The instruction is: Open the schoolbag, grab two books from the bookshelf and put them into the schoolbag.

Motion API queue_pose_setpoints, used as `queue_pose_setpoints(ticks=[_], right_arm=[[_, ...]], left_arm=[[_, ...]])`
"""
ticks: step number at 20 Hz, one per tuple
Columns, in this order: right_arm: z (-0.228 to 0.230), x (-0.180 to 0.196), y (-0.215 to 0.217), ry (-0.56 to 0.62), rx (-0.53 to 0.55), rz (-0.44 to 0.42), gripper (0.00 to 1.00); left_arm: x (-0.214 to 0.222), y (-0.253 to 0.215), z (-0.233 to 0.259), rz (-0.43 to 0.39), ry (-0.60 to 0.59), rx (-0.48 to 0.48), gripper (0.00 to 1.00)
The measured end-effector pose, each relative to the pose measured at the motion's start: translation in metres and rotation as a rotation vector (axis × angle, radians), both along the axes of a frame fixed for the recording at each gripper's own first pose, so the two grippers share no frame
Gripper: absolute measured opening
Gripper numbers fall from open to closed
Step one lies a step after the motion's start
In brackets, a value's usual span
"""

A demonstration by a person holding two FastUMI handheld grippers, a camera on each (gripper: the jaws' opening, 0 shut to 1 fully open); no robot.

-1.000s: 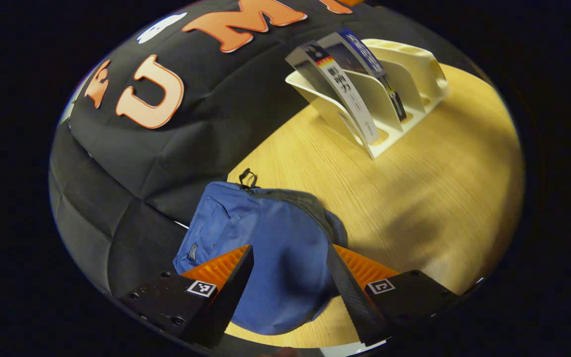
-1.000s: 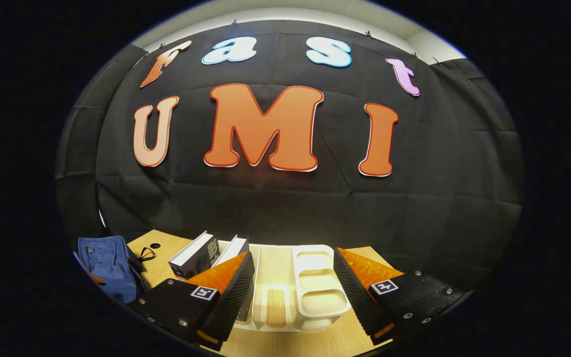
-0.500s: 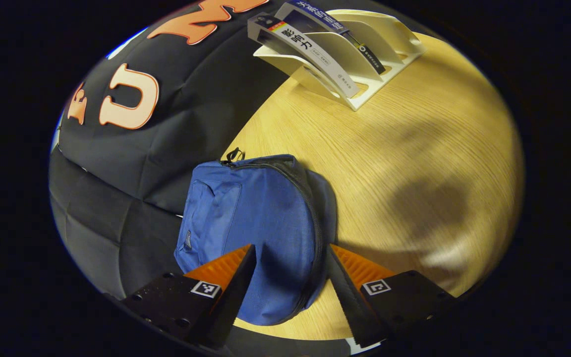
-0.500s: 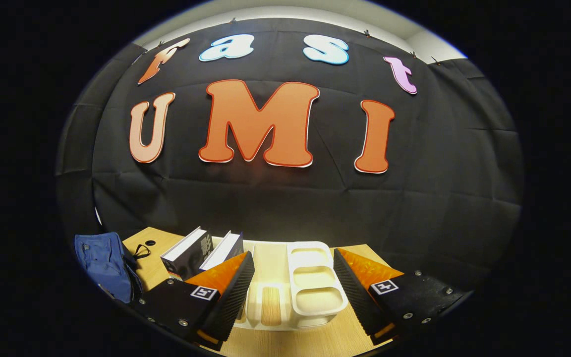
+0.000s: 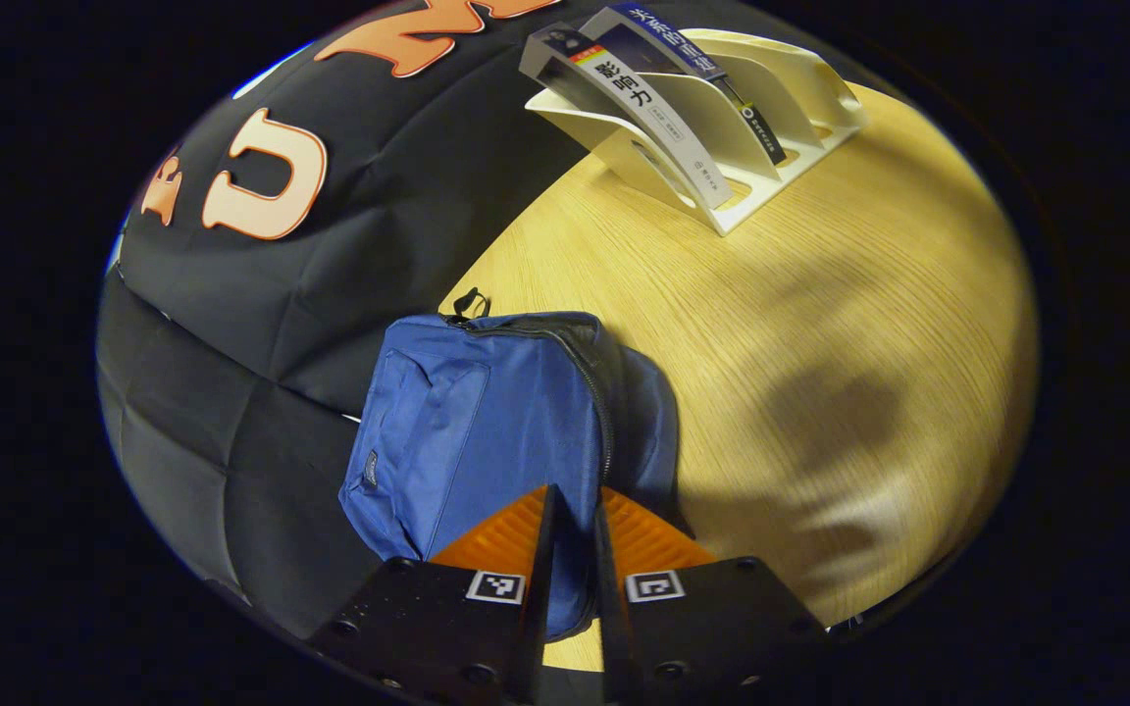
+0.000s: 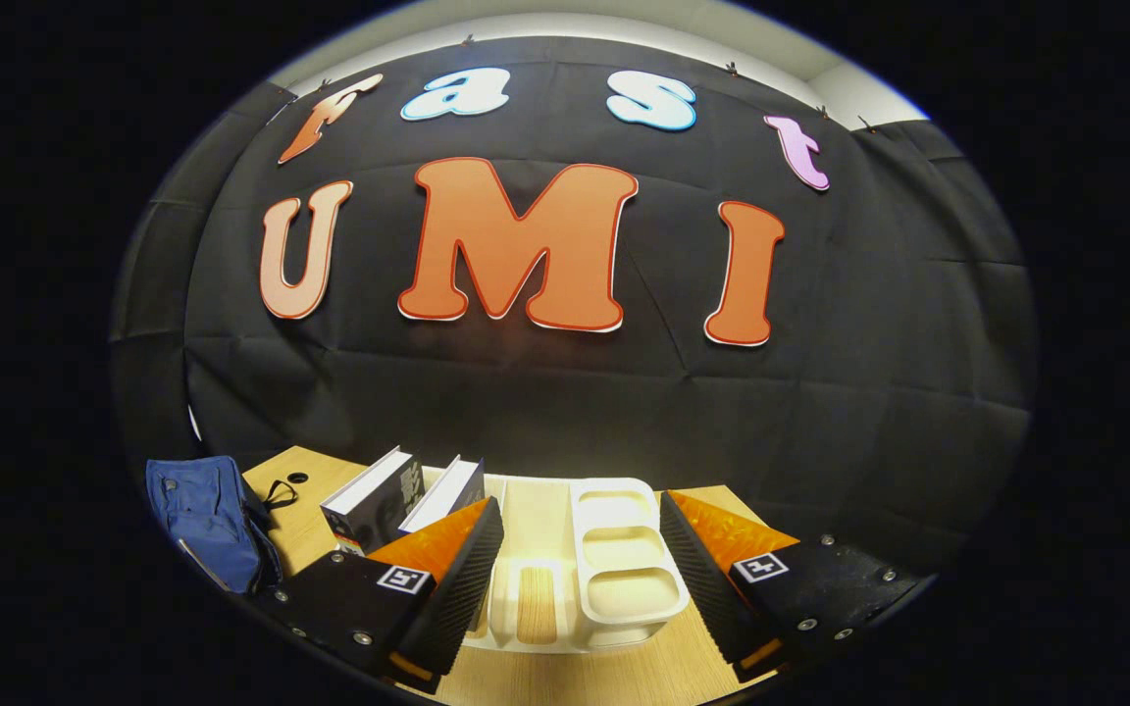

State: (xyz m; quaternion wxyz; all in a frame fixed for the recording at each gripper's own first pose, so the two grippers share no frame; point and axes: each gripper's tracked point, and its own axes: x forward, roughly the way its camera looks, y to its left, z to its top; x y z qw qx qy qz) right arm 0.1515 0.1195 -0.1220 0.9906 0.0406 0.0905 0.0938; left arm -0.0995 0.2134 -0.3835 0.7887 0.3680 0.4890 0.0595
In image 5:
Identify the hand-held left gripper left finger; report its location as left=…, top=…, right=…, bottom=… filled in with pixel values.
left=308, top=484, right=560, bottom=706

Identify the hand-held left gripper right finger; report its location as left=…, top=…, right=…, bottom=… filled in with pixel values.
left=592, top=486, right=828, bottom=706

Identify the blue schoolbag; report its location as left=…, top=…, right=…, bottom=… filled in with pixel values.
left=337, top=287, right=684, bottom=643

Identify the white book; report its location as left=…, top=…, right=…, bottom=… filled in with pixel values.
left=519, top=26, right=735, bottom=211

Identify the white bookshelf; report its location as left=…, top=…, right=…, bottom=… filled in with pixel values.
left=524, top=27, right=870, bottom=237

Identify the blue book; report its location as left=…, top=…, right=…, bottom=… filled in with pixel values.
left=580, top=5, right=788, bottom=166

